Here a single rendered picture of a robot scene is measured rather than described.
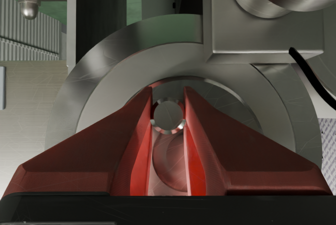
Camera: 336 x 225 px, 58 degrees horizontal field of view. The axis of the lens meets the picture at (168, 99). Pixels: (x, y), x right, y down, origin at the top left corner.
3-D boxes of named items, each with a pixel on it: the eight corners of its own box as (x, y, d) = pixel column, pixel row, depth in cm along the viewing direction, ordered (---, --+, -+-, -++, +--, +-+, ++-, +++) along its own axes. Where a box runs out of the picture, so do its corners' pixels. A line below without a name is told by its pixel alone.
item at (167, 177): (150, 268, 14) (78, 119, 14) (152, 248, 16) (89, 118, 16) (296, 192, 14) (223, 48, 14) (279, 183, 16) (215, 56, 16)
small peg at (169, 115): (193, 122, 11) (161, 141, 11) (188, 121, 14) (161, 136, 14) (175, 90, 11) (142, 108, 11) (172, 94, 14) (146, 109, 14)
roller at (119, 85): (296, 43, 16) (297, 269, 15) (213, 87, 42) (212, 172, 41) (75, 38, 16) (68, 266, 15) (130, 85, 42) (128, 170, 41)
